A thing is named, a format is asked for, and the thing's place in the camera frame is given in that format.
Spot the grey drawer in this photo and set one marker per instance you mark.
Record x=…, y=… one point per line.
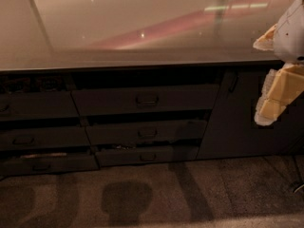
x=44, y=164
x=162, y=131
x=144, y=155
x=109, y=101
x=50, y=137
x=38, y=105

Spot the dark items in left drawer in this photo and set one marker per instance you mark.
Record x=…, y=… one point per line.
x=24, y=84

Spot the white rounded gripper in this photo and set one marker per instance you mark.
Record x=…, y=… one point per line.
x=291, y=35

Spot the grey cabinet door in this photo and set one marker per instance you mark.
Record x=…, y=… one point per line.
x=232, y=131

